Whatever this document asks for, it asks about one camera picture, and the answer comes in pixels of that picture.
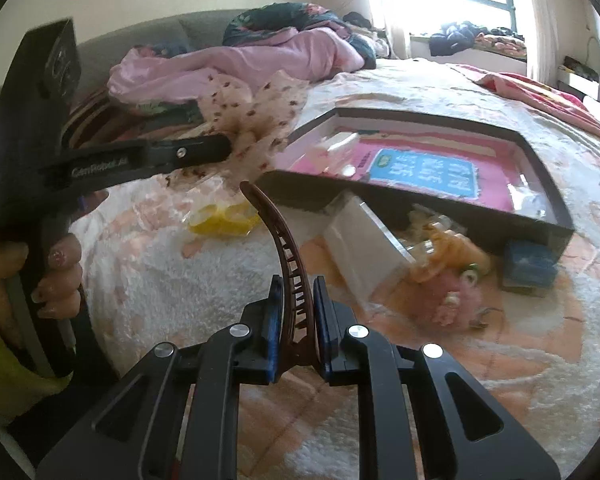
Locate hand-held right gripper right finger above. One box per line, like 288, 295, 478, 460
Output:
313, 275, 563, 480

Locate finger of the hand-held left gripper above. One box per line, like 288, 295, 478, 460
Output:
60, 132, 233, 196

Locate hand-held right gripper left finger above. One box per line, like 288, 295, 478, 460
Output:
35, 274, 286, 480

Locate yellow bangles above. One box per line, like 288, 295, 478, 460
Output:
180, 180, 263, 241

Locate brown hair claw clip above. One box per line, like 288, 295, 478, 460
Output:
240, 181, 326, 368

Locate clear packet with white card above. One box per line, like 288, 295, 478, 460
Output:
321, 192, 420, 308

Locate clear floral print bag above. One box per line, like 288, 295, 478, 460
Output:
165, 71, 308, 201

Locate pink plush hair tie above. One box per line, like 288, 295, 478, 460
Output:
427, 267, 488, 333

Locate orange hair clip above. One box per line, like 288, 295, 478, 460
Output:
407, 210, 493, 283

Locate pink cardboard box tray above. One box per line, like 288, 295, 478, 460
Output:
255, 106, 577, 261

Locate person's left hand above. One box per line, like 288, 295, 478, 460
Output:
0, 234, 84, 337

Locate striped pillow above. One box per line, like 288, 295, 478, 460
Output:
61, 82, 206, 148

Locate grey headboard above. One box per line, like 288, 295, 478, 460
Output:
74, 9, 243, 92

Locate cream peach plush blanket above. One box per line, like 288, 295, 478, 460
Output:
72, 57, 600, 480

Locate pink quilt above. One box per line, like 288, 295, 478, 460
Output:
106, 26, 367, 111

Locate dark floral quilt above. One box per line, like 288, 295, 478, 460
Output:
221, 1, 381, 70

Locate small blue box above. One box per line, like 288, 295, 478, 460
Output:
501, 240, 562, 292

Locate white curtain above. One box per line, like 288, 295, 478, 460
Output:
382, 7, 413, 60

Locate dark clothes on windowsill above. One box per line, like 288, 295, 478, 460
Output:
426, 19, 529, 59

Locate red pink blanket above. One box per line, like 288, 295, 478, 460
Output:
452, 61, 600, 150

